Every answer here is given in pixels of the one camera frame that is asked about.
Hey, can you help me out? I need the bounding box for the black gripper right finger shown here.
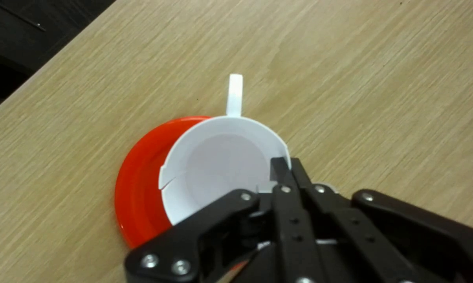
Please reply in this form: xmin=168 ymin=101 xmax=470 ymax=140
xmin=289 ymin=156 xmax=473 ymax=283

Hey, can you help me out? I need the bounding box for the white mug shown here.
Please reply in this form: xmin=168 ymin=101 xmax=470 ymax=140
xmin=157 ymin=73 xmax=292 ymax=228

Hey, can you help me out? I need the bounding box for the orange round plate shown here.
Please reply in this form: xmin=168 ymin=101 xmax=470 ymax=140
xmin=113 ymin=115 xmax=212 ymax=250

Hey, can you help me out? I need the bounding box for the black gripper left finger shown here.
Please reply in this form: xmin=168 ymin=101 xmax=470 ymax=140
xmin=122 ymin=156 xmax=327 ymax=283

